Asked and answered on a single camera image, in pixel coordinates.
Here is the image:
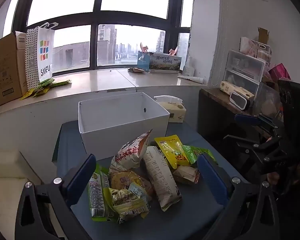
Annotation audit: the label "green yellow sachets pile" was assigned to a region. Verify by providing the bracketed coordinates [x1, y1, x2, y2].
[20, 78, 71, 100]

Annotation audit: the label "red white puffed snack bag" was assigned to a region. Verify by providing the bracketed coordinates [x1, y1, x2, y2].
[109, 130, 152, 176]

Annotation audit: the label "tissue box beige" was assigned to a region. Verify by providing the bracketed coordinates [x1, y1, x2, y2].
[154, 95, 186, 123]

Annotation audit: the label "white Sanfu paper bag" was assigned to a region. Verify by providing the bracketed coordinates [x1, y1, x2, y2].
[25, 22, 58, 90]

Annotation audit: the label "green white snack bar packet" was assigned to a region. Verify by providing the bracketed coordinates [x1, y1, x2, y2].
[88, 164, 110, 222]

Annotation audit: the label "printed long tissue carton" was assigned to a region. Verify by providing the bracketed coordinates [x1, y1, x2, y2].
[137, 51, 181, 73]

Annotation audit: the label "cream rectangular box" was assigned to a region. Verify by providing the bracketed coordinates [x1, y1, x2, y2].
[219, 81, 255, 100]

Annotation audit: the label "gold green snack packet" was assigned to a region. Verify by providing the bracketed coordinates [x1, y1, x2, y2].
[103, 183, 150, 224]

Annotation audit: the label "beige sofa cushion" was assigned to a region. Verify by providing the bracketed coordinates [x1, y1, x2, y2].
[0, 150, 44, 240]

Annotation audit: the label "clear plastic container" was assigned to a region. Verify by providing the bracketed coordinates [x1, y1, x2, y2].
[252, 83, 282, 118]

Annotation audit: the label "brown white small snack packet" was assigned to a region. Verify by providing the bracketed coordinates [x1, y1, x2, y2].
[172, 165, 200, 185]

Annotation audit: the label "white small alarm clock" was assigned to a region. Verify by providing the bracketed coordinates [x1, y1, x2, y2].
[229, 91, 250, 111]

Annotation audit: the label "dark wooden side table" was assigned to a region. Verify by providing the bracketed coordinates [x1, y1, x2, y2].
[197, 88, 269, 149]

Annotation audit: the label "black window frame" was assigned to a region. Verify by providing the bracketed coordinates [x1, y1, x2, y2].
[12, 0, 193, 75]

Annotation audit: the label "brown cardboard box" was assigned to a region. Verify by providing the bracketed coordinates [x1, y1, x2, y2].
[0, 31, 27, 106]

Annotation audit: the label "green snack pouch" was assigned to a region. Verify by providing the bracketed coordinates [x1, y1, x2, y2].
[182, 145, 217, 165]

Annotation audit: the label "clear bag yellow biscuits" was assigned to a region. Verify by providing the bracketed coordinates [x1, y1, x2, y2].
[111, 171, 154, 196]

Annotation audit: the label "white cardboard storage box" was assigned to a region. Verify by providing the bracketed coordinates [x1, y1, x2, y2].
[78, 93, 170, 160]

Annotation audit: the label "pink gift box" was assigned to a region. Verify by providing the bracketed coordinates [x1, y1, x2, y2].
[268, 63, 291, 82]

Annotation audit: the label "person right hand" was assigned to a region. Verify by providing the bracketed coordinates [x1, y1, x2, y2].
[267, 165, 300, 185]

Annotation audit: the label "clear plastic drawer unit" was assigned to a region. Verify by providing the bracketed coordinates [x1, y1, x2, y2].
[223, 50, 265, 94]

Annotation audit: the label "yellow snack pouch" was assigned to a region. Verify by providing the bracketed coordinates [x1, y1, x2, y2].
[154, 135, 190, 170]

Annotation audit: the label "long white snack packet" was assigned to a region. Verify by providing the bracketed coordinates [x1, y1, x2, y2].
[143, 146, 182, 212]

